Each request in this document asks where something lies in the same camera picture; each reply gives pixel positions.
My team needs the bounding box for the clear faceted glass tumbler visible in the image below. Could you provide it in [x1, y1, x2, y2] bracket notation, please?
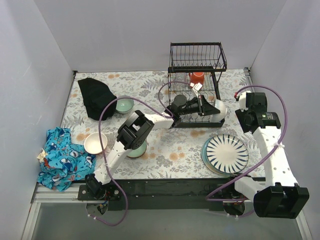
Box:
[173, 72, 188, 83]

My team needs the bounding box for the orange ceramic mug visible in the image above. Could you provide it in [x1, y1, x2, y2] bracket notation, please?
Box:
[188, 72, 205, 86]

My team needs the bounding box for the black wire dish rack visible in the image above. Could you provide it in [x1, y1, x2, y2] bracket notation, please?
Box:
[167, 42, 227, 128]

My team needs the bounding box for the green celadon bowl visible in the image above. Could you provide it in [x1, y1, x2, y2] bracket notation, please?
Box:
[127, 141, 147, 159]

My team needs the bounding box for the cream pink bowl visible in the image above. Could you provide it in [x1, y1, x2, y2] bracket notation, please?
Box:
[83, 132, 108, 155]

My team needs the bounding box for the white bowl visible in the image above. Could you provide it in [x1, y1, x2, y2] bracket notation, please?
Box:
[210, 99, 227, 123]

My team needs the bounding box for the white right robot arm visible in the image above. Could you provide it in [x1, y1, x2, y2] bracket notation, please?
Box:
[226, 91, 310, 219]

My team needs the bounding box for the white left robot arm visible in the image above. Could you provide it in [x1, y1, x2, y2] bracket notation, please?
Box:
[85, 94, 221, 200]

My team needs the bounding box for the blue striped white plate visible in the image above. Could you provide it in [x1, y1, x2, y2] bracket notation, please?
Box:
[206, 134, 249, 174]

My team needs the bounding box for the floral table mat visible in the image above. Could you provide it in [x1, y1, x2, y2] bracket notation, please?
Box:
[61, 69, 265, 179]

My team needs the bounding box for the light green small bowl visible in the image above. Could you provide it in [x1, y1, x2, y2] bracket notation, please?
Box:
[116, 98, 134, 114]

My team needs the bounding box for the black cloth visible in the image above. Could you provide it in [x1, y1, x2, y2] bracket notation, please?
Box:
[77, 77, 117, 121]

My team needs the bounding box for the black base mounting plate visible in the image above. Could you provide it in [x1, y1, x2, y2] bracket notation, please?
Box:
[77, 177, 252, 216]

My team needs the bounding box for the blue patterned cloth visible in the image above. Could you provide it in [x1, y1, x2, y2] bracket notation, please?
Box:
[37, 127, 97, 192]

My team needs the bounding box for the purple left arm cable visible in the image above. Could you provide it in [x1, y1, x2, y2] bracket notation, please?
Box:
[86, 81, 193, 227]

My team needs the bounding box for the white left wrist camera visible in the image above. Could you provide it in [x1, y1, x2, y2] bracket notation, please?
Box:
[190, 82, 203, 98]

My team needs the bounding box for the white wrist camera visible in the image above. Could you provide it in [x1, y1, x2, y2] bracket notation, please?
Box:
[234, 91, 248, 112]
[190, 82, 203, 98]

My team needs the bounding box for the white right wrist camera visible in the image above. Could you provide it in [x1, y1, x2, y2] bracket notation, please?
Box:
[234, 91, 248, 112]

